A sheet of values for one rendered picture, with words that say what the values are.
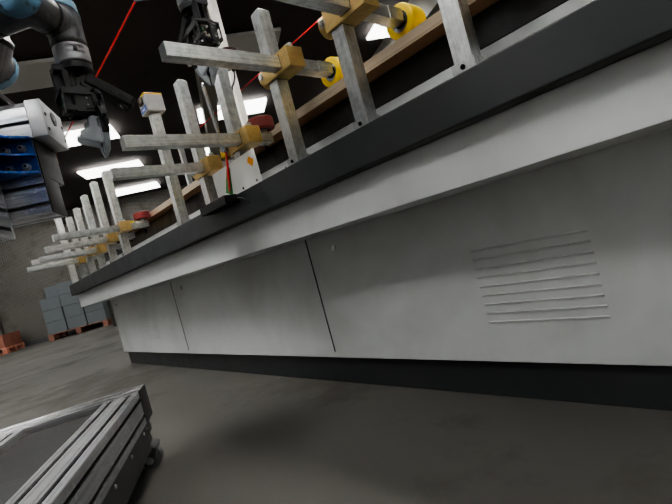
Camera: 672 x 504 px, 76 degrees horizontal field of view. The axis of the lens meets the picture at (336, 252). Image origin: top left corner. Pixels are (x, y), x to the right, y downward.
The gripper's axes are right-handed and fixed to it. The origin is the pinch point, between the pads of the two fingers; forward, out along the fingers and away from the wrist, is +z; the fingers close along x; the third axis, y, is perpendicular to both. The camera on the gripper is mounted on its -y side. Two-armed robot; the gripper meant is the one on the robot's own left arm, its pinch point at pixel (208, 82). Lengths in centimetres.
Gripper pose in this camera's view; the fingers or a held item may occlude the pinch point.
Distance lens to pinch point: 133.9
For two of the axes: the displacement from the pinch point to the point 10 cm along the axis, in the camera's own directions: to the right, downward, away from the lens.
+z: 2.6, 9.7, 0.2
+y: 6.5, -1.6, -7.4
